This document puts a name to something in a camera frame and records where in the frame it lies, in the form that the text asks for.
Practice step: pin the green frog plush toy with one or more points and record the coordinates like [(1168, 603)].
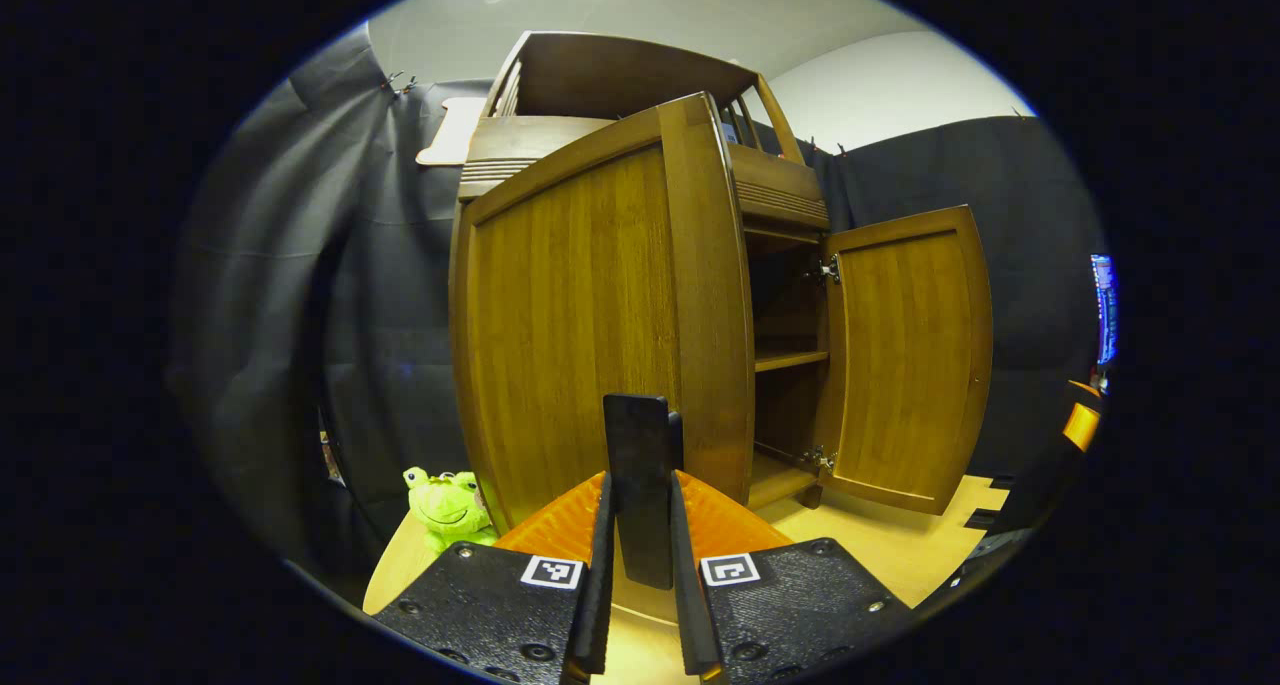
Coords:
[(450, 510)]

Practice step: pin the black backdrop cloth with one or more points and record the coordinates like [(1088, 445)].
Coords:
[(290, 285)]

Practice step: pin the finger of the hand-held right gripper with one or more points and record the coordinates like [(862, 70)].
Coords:
[(1080, 427)]

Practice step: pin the wooden shoe cabinet door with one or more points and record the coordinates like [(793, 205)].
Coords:
[(900, 355), (570, 315)]

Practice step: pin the metal door hinge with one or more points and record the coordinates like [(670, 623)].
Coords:
[(826, 269), (820, 457)]

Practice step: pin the metal spring clip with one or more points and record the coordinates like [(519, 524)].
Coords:
[(390, 82), (408, 87)]

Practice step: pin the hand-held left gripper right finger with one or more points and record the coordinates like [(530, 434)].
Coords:
[(690, 615)]

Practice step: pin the computer monitor screen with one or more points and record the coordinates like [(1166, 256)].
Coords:
[(1104, 310)]

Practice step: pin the wooden double-door shoe cabinet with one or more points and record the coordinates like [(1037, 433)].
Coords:
[(620, 70)]

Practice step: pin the wooden cabinet shelf board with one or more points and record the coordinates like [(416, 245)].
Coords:
[(790, 360)]

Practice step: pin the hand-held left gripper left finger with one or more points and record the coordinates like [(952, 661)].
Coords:
[(598, 605)]

